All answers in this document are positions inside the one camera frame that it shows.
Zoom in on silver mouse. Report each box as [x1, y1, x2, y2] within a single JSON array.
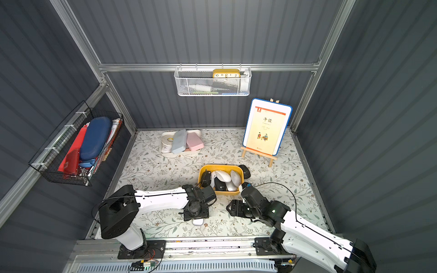
[[192, 219, 204, 226]]

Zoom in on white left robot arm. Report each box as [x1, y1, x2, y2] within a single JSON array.
[[97, 184, 217, 252]]

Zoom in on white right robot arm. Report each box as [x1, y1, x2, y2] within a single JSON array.
[[226, 186, 377, 273]]

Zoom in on yellow storage box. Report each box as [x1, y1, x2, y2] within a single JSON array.
[[198, 164, 245, 196]]

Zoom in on pink case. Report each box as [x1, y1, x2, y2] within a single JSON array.
[[186, 133, 204, 151]]

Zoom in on floral table mat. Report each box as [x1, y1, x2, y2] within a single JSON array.
[[117, 129, 328, 238]]

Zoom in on grey pencil case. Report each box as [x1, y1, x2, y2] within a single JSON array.
[[171, 129, 188, 154]]

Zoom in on white tray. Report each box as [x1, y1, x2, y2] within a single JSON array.
[[159, 131, 201, 158]]

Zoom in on white tape roll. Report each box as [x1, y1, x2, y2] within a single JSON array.
[[161, 133, 174, 154]]

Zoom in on small circuit board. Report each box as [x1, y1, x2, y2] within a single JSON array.
[[127, 260, 160, 273]]

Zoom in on beige book with red stripe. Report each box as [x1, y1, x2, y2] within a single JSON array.
[[245, 106, 286, 155]]

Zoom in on blue oval case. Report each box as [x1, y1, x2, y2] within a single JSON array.
[[80, 117, 112, 162]]

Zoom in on yellow clock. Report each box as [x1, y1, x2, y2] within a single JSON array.
[[212, 68, 241, 79]]

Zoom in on red folder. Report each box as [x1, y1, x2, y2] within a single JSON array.
[[58, 124, 88, 175]]

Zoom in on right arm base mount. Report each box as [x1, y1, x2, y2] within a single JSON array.
[[252, 237, 297, 258]]

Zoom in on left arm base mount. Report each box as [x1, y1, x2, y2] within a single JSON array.
[[117, 240, 167, 260]]

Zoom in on white wire wall basket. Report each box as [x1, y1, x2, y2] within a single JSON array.
[[174, 66, 252, 97]]

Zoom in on black wire side basket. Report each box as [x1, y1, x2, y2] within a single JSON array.
[[29, 102, 124, 187]]

